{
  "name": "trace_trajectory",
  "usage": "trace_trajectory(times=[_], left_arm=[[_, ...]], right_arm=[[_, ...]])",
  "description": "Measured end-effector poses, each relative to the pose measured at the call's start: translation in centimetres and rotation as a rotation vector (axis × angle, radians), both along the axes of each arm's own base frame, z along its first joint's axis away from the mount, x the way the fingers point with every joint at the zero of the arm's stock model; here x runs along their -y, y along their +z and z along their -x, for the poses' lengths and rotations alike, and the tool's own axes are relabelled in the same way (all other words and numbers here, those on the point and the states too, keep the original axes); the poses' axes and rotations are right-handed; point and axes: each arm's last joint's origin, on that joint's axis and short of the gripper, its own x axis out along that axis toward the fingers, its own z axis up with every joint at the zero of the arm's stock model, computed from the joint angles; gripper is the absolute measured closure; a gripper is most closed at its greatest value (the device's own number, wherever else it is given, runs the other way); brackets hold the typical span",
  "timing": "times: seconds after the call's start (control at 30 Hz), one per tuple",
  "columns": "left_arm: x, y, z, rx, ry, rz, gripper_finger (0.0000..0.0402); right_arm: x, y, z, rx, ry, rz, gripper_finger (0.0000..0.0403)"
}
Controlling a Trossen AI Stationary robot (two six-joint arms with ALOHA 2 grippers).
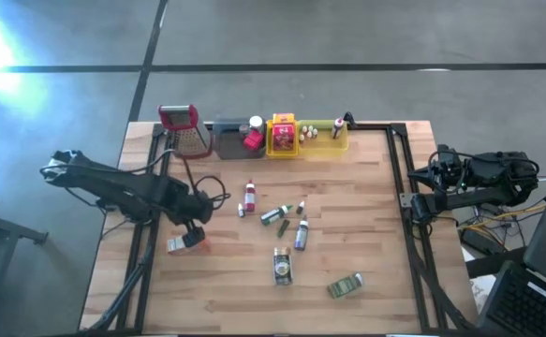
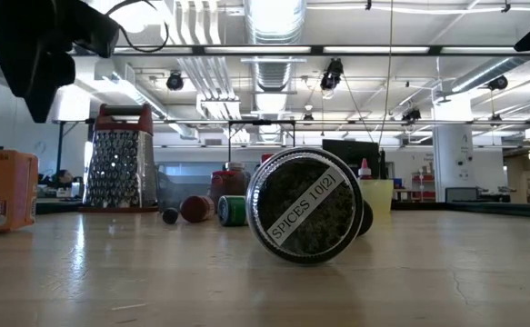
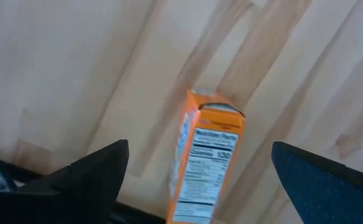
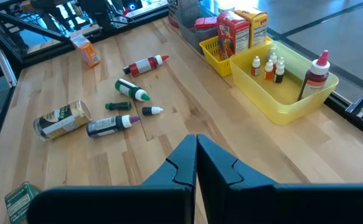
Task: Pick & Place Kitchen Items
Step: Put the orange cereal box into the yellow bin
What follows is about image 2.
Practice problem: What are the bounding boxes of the black ceiling spotlight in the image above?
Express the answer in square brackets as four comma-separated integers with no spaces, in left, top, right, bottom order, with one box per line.
[400,107,424,124]
[165,71,185,93]
[486,74,510,92]
[318,57,345,92]

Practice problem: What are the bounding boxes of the spice jar labelled SPICES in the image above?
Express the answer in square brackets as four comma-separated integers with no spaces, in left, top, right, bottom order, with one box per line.
[245,145,365,265]

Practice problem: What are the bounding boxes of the green food colouring bottle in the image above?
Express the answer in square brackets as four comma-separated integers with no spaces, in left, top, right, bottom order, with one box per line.
[217,194,249,227]

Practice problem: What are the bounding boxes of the silver ventilation duct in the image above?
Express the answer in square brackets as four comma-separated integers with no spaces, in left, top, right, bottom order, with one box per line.
[243,0,310,94]

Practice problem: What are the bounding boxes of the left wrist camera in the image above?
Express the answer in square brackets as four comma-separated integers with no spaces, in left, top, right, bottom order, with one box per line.
[66,0,121,59]

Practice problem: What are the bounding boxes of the metal box grater red handle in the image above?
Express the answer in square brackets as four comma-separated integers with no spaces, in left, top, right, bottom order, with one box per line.
[82,103,159,213]

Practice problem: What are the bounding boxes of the grey plastic bin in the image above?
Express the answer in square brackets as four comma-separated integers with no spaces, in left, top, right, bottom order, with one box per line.
[155,174,250,213]

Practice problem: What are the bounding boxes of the black monitor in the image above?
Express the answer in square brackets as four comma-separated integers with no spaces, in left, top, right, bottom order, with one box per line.
[321,138,382,181]

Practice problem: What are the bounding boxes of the orange food box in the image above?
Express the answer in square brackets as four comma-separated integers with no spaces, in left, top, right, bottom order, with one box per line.
[0,149,39,233]

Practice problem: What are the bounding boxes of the red tin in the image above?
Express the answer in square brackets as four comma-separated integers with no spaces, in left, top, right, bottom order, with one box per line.
[209,170,248,201]

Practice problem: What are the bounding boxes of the small red shelf rack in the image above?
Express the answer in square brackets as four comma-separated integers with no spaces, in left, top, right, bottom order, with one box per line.
[411,171,436,202]

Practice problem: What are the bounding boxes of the black metal stand frame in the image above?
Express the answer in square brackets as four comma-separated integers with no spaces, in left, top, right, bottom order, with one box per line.
[226,118,298,164]

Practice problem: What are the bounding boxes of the large red food colouring bottle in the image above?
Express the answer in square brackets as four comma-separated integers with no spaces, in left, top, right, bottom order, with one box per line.
[179,194,216,223]

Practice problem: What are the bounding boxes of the grey monitor back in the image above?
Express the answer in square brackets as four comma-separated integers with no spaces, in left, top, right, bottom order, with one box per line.
[445,186,479,203]

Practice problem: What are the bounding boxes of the black tripod stand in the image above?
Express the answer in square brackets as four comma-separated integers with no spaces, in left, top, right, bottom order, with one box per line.
[36,120,88,199]

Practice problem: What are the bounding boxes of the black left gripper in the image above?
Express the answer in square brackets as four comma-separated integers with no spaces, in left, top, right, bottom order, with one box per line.
[0,0,79,124]

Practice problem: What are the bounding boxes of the translucent yellow-green bin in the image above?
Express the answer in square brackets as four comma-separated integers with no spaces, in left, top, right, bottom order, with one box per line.
[358,178,395,215]

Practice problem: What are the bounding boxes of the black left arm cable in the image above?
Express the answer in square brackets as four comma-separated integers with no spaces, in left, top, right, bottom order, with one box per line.
[105,0,170,54]

